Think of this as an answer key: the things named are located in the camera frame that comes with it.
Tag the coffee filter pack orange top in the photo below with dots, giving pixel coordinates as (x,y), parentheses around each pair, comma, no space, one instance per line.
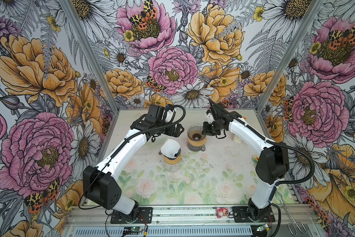
(239,129)

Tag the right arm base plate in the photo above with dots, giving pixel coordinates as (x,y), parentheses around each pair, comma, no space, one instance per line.
(239,214)

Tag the green circuit board right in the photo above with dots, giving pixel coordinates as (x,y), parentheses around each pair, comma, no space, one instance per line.
(262,228)

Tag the green circuit board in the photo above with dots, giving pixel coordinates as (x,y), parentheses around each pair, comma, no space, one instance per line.
(262,228)
(132,231)

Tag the grey ribbed glass pitcher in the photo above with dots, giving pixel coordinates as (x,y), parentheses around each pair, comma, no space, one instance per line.
(196,146)

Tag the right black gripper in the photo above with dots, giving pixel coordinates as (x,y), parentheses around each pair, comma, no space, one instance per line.
(207,132)

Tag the aluminium front rail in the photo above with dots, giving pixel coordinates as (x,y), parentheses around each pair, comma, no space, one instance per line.
(191,221)

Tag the metal wire hook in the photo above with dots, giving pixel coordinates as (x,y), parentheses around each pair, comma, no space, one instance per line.
(293,225)

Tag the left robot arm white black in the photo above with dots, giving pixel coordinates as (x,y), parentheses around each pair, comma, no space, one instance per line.
(100,181)

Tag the colourful small toy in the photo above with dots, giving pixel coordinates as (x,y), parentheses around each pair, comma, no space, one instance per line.
(255,159)

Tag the white paper coffee filter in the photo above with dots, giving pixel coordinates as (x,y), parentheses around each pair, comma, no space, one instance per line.
(171,149)

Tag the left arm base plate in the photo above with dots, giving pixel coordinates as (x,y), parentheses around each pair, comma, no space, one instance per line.
(144,215)

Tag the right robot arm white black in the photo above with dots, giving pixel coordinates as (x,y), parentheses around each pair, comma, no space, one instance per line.
(273,160)

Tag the green circuit board left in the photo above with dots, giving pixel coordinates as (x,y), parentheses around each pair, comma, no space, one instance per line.
(132,231)

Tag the grey glass dripper cone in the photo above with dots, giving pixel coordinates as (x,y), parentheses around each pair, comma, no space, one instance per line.
(195,133)

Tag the pink toy on rail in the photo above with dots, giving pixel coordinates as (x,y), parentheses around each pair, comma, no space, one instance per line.
(222,212)

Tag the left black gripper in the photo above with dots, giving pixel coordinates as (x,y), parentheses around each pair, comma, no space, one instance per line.
(170,132)

